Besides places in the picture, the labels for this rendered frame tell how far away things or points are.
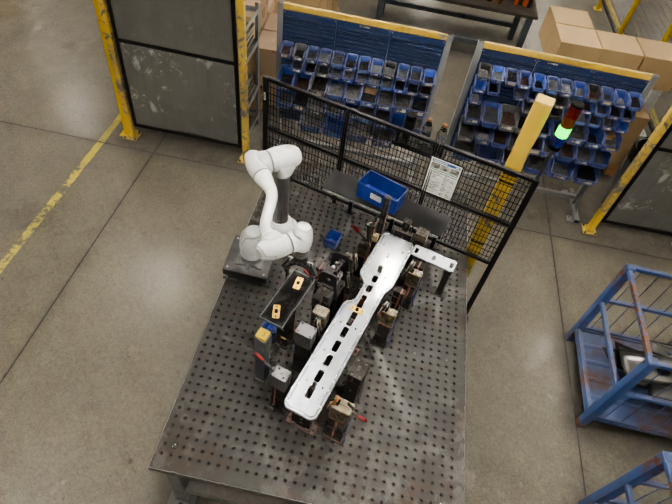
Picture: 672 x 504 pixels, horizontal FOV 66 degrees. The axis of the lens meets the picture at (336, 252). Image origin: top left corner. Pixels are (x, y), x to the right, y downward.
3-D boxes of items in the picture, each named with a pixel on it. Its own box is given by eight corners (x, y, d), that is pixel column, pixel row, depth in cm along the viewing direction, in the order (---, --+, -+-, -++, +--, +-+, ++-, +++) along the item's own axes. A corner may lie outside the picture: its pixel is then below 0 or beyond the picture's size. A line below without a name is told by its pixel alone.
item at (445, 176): (450, 202, 347) (464, 167, 323) (419, 190, 351) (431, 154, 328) (451, 201, 348) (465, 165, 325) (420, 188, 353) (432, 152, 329)
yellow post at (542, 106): (452, 319, 426) (558, 113, 275) (432, 310, 429) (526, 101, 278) (458, 303, 437) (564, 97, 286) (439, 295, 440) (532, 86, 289)
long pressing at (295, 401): (318, 425, 254) (319, 424, 253) (279, 404, 259) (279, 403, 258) (415, 245, 340) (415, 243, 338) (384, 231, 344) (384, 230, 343)
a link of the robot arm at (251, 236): (235, 246, 338) (235, 225, 321) (260, 237, 345) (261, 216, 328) (245, 264, 331) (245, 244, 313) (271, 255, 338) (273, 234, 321)
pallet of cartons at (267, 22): (290, 115, 582) (295, 24, 503) (218, 104, 581) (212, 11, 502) (306, 61, 661) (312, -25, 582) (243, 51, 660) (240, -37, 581)
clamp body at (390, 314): (385, 352, 318) (396, 321, 292) (367, 343, 321) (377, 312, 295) (391, 340, 324) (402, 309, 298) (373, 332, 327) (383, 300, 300)
